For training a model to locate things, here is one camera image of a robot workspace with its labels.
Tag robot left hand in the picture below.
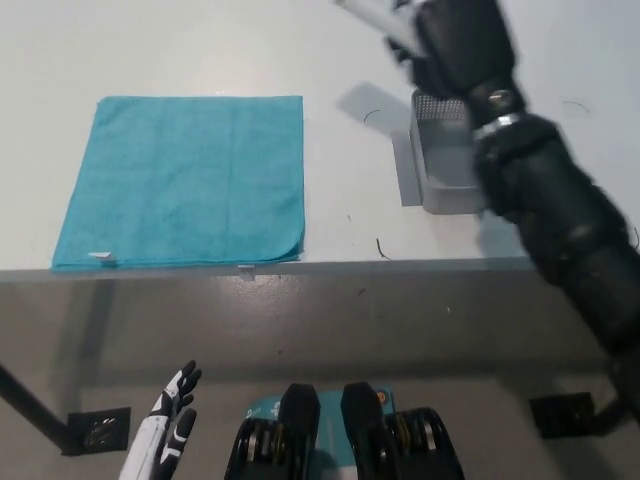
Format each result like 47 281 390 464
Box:
119 359 203 480

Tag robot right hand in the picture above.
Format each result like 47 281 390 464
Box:
383 0 522 97

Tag white calculator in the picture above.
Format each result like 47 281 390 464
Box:
333 0 424 56

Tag black floor foot pad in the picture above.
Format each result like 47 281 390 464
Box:
61 406 133 457
529 392 597 441

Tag gray perforated plastic basket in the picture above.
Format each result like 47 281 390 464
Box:
409 88 490 216

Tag gray flat table plate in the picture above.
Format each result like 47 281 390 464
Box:
391 129 427 208

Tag teal microfiber cloth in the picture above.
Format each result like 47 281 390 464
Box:
50 94 306 272

